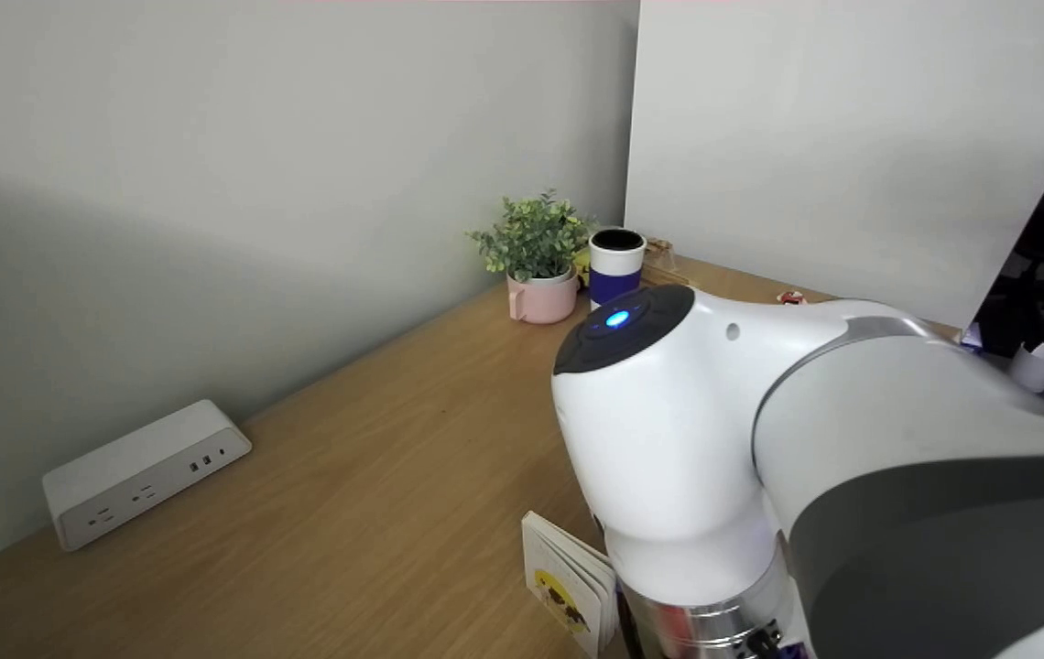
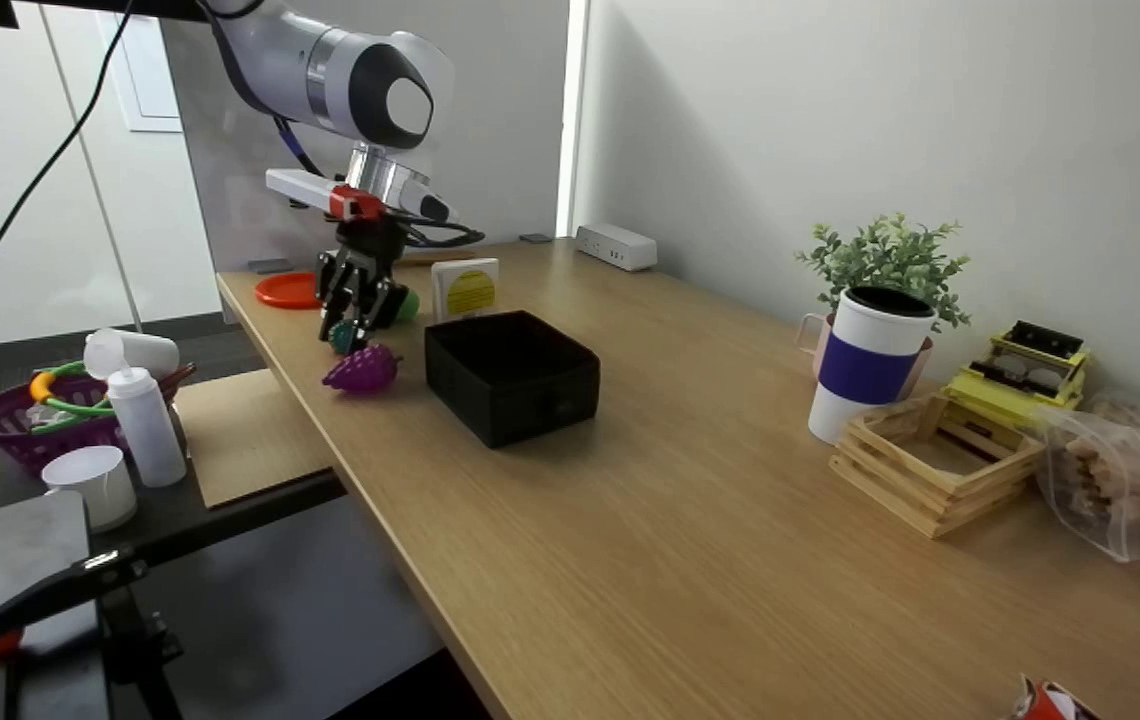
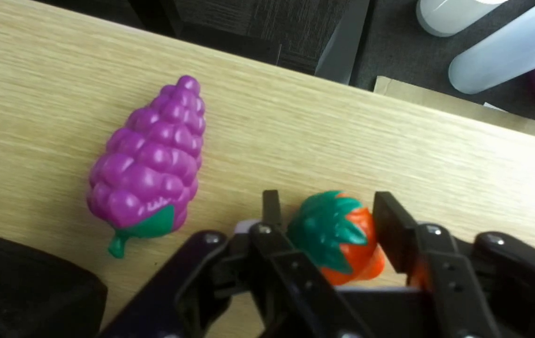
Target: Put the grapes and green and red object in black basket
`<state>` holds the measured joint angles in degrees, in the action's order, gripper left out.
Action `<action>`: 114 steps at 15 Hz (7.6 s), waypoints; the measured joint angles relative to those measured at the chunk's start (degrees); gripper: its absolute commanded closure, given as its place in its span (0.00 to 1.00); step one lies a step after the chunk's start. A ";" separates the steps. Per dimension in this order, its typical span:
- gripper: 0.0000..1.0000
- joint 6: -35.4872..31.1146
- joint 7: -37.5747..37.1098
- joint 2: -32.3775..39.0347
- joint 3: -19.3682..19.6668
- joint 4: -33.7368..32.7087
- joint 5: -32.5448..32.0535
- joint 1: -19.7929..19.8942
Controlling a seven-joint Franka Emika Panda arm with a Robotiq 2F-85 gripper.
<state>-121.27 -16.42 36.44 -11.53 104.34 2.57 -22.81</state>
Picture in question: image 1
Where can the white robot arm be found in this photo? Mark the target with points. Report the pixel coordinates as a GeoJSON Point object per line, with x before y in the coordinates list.
{"type": "Point", "coordinates": [790, 462]}

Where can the green plant in pink pot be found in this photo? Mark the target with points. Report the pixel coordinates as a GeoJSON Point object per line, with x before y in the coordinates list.
{"type": "Point", "coordinates": [535, 251]}

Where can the white cup with blue band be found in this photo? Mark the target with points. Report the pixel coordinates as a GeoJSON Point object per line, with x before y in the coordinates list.
{"type": "Point", "coordinates": [613, 261]}

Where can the small white board book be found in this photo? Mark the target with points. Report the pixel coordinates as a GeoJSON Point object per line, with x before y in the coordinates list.
{"type": "Point", "coordinates": [557, 580]}

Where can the white power strip box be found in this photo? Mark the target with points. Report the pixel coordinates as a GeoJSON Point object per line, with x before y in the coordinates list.
{"type": "Point", "coordinates": [139, 477]}

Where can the white mug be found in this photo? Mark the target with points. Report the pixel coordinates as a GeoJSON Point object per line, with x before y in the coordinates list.
{"type": "Point", "coordinates": [1038, 365]}

